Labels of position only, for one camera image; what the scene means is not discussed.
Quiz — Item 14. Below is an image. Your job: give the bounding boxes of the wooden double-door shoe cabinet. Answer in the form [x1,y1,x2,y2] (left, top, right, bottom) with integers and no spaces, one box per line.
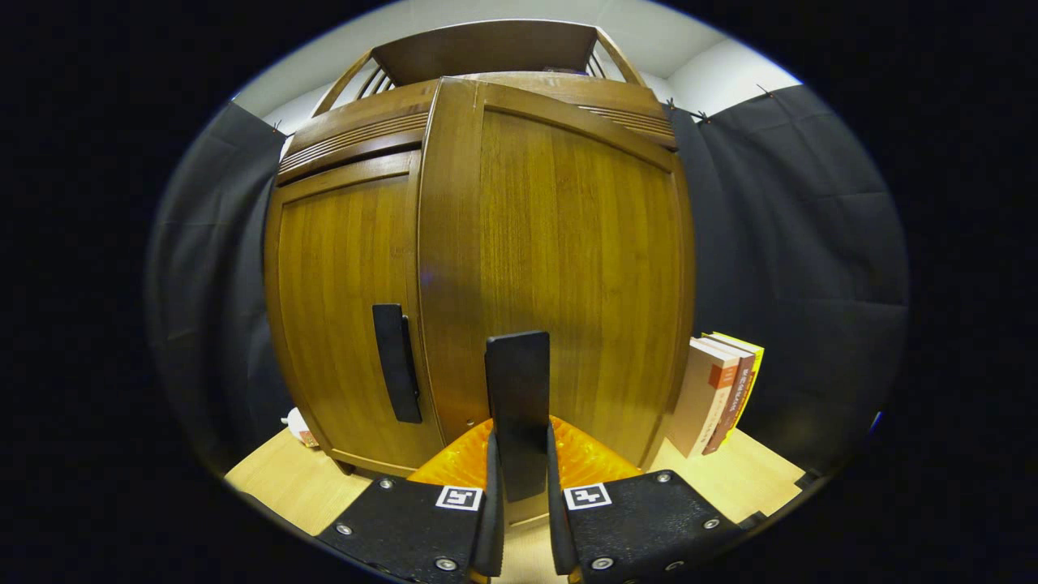
[264,19,698,479]

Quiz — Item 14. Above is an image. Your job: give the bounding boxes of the black backdrop cloth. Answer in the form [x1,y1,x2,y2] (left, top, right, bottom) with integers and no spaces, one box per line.
[146,85,911,475]

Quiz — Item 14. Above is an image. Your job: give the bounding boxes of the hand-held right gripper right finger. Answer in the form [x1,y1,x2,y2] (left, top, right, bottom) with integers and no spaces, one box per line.
[545,415,743,584]

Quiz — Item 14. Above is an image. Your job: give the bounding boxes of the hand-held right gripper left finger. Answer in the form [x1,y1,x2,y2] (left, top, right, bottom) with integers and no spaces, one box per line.
[316,418,505,584]

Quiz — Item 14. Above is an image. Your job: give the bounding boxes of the brown book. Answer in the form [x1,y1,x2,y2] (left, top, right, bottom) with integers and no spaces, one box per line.
[701,335,755,455]

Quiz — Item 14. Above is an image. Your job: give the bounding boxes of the white crumpled packet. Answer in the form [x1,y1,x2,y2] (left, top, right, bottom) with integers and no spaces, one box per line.
[281,408,321,449]

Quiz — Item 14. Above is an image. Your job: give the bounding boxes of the wooden cabinet drawer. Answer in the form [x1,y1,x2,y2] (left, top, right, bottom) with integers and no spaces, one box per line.
[278,79,678,186]

